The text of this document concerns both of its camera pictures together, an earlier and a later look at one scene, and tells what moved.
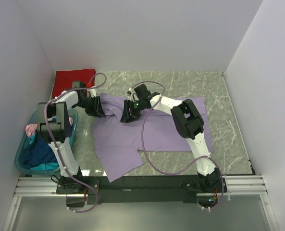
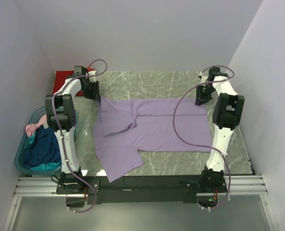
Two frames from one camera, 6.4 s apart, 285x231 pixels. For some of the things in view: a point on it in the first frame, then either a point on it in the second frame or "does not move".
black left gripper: [97, 107] to [95, 94]
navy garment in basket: [38, 152] does not move
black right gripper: [126, 115] to [200, 98]
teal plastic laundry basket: [18, 155] does not move
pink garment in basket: [31, 129] does not move
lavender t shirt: [117, 143] does not move
